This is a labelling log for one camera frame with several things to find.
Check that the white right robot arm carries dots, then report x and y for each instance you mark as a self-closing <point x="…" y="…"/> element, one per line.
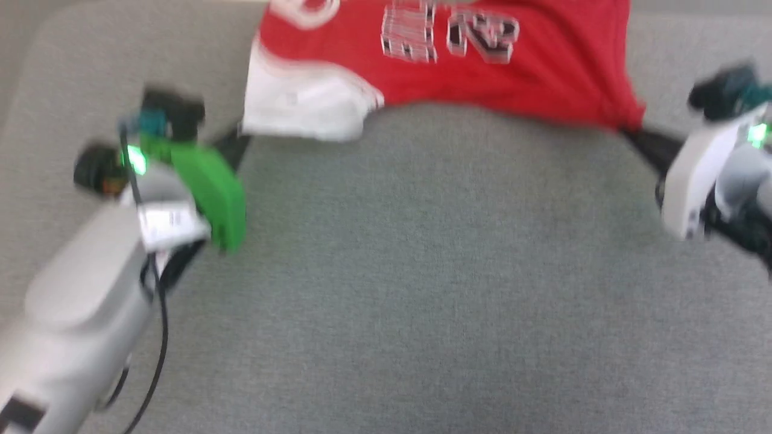
<point x="745" y="205"/>

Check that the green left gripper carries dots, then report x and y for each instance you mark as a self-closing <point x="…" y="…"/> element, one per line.
<point x="211" y="187"/>

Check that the red and white sports jersey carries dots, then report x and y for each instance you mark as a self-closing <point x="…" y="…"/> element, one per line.
<point x="482" y="72"/>

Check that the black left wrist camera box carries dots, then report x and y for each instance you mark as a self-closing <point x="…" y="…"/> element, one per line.
<point x="175" y="114"/>

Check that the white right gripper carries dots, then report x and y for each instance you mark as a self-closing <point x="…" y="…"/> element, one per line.
<point x="693" y="175"/>

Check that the white paper label tag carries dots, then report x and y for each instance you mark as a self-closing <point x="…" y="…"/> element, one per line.
<point x="172" y="226"/>

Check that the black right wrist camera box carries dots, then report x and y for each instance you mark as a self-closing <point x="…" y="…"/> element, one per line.
<point x="724" y="90"/>

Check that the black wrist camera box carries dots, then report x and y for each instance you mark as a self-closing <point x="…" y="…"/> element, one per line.
<point x="175" y="114"/>
<point x="724" y="90"/>

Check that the grey upholstered sofa cushion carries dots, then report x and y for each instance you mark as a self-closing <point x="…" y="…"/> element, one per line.
<point x="422" y="289"/>

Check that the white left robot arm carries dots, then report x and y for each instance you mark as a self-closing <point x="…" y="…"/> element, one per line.
<point x="84" y="301"/>

